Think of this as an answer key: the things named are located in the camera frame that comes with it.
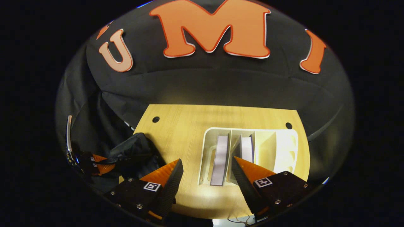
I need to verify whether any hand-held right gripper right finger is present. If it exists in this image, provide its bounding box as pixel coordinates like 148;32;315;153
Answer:
232;156;313;221

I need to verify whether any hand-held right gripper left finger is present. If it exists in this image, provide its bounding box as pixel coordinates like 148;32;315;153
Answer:
104;159;184;221

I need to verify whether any blue picture cover book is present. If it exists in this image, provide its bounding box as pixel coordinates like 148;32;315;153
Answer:
239;135;255;163

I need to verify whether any black schoolbag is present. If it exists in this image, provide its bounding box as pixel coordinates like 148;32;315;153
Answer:
107;132;168;181

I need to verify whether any white bookshelf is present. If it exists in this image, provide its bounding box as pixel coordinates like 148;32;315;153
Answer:
198;127;299;186

